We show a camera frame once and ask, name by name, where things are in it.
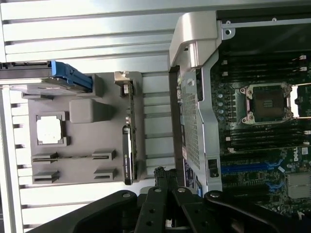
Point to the hard disk with blue carrier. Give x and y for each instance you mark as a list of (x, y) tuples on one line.
[(60, 72)]

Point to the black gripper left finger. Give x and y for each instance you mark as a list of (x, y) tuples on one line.
[(153, 208)]

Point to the green motherboard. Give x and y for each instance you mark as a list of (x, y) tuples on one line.
[(267, 157)]

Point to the gray parts rack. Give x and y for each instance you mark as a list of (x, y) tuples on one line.
[(80, 136)]

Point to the silver chipset heatsink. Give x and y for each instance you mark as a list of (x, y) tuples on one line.
[(300, 187)]

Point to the blue expansion slot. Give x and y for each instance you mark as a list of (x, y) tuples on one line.
[(243, 168)]

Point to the CPU socket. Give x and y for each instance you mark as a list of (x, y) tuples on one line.
[(267, 104)]

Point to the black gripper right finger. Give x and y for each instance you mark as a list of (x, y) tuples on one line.
[(192, 211)]

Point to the metal socket cover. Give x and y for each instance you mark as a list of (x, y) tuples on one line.
[(302, 102)]

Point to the silver CPU chip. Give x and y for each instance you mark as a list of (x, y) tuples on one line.
[(48, 129)]

